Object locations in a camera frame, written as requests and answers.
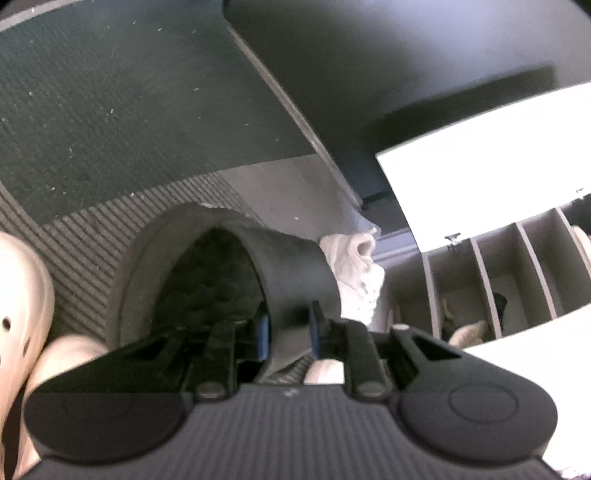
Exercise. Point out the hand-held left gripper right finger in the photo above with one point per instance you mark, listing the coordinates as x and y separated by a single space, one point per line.
317 332

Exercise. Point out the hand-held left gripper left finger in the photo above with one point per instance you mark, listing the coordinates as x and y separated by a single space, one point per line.
262 337

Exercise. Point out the white low sneaker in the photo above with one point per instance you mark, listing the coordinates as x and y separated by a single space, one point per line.
355 277

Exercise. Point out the black slide sandal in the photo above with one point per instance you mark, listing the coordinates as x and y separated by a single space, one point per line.
286 272

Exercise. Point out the white cabinet door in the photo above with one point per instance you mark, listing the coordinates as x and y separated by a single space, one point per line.
554 369
485 175

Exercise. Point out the black entrance door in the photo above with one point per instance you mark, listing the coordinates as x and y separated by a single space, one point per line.
369 69

